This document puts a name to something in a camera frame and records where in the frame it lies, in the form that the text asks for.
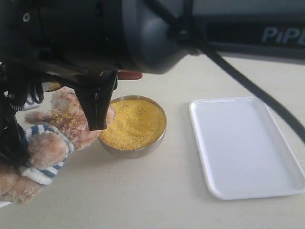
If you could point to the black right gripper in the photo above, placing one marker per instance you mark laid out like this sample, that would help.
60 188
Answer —
78 40

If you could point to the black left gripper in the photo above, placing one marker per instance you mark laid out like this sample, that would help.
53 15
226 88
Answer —
12 148

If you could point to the tan teddy bear striped shirt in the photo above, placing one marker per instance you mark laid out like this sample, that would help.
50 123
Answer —
52 137

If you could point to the dark red wooden spoon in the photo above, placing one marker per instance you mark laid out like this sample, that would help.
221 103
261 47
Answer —
122 75

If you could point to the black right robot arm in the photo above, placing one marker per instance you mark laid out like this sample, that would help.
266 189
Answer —
159 33

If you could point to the yellow millet grain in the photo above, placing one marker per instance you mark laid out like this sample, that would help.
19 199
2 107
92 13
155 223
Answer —
67 115

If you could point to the steel bowl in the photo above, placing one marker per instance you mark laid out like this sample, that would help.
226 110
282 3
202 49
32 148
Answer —
133 150

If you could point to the white rectangular plastic tray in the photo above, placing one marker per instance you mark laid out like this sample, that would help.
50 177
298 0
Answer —
243 152

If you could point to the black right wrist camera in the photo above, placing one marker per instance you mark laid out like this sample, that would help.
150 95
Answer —
28 96

